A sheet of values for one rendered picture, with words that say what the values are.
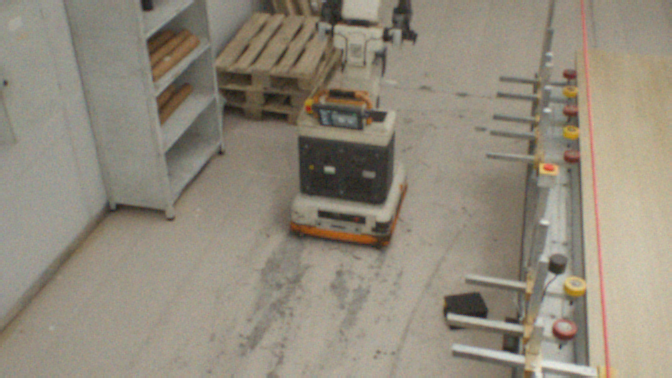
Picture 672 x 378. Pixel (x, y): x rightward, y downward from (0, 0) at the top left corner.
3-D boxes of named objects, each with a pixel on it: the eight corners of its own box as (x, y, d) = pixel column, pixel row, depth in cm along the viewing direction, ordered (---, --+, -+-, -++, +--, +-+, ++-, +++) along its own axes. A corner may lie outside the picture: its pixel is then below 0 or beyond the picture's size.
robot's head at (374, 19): (375, 20, 405) (379, -6, 407) (339, 16, 410) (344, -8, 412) (379, 29, 419) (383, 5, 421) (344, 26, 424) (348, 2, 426)
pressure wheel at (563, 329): (548, 354, 261) (553, 331, 254) (548, 338, 267) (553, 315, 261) (571, 358, 259) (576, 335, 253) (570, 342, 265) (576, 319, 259)
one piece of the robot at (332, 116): (372, 138, 405) (369, 113, 386) (312, 130, 413) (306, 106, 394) (376, 122, 411) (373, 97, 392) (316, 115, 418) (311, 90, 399)
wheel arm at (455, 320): (446, 326, 269) (446, 318, 267) (447, 320, 272) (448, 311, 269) (566, 347, 260) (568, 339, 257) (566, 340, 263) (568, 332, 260)
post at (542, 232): (522, 316, 294) (540, 221, 268) (522, 310, 297) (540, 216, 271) (531, 317, 294) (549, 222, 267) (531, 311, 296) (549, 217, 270)
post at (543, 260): (520, 357, 273) (539, 258, 247) (520, 350, 276) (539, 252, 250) (529, 358, 273) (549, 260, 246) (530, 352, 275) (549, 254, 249)
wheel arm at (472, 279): (464, 285, 288) (465, 277, 286) (465, 280, 291) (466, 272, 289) (577, 303, 279) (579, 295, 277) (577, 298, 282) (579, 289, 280)
